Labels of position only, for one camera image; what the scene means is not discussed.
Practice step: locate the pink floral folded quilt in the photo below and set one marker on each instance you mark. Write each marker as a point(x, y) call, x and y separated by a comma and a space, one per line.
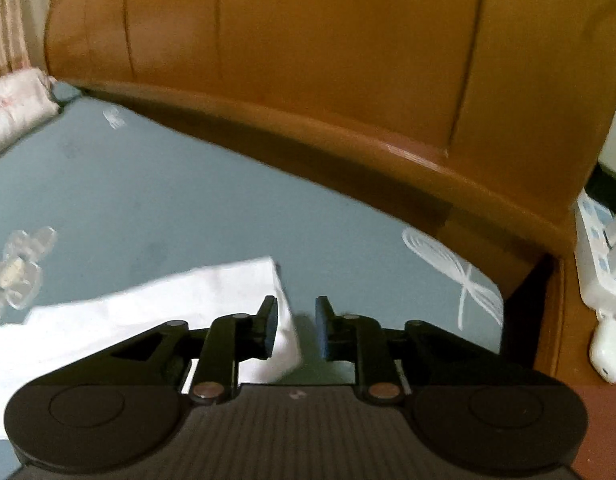
point(26, 102)

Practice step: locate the wooden headboard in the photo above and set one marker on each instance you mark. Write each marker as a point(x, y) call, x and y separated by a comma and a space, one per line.
point(478, 120)

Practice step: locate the white long-sleeve shirt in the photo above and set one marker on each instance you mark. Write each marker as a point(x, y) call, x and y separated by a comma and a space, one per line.
point(50, 337)

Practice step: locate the white power strip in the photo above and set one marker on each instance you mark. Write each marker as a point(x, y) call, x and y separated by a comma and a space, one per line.
point(596, 255)

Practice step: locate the teal floral bed sheet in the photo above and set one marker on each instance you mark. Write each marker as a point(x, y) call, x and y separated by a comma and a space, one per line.
point(132, 202)

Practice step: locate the wooden bedside table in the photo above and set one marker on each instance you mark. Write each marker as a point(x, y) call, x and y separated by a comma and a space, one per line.
point(566, 330)

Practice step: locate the white charger plug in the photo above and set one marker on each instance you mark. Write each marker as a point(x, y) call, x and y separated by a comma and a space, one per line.
point(602, 349)

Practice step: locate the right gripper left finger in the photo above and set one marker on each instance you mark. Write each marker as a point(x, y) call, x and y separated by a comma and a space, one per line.
point(122, 403)

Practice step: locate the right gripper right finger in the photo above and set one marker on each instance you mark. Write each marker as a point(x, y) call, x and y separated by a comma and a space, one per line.
point(468, 405)

